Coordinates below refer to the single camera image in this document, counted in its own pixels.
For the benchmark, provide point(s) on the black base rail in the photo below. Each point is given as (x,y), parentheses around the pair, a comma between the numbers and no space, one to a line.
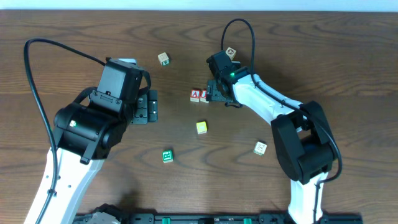
(111,214)

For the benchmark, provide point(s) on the red letter A block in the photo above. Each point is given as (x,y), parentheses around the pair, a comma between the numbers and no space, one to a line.
(195,95)

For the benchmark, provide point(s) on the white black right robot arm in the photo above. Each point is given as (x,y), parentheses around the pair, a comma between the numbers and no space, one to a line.
(305,147)

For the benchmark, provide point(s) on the green picture wooden block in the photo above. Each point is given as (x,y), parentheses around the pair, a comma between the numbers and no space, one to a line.
(163,59)

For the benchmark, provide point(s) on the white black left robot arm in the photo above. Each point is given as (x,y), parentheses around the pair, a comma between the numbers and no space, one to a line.
(84,133)

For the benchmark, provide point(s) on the yellow wooden block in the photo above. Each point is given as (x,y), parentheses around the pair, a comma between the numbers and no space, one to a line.
(201,127)

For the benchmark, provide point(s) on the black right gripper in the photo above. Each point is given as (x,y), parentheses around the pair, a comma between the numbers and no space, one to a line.
(213,91)

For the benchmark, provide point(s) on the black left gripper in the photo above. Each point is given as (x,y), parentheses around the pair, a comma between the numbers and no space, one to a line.
(146,107)

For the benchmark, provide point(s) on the white picture wooden block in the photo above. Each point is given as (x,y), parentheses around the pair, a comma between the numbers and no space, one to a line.
(260,148)

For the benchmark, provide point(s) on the red letter I block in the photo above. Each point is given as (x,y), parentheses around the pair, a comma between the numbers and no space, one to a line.
(203,96)

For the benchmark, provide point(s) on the yellow-sided picture block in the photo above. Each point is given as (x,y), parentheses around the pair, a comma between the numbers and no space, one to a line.
(231,53)

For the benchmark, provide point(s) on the green letter R block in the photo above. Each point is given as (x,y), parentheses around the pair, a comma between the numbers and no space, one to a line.
(167,156)

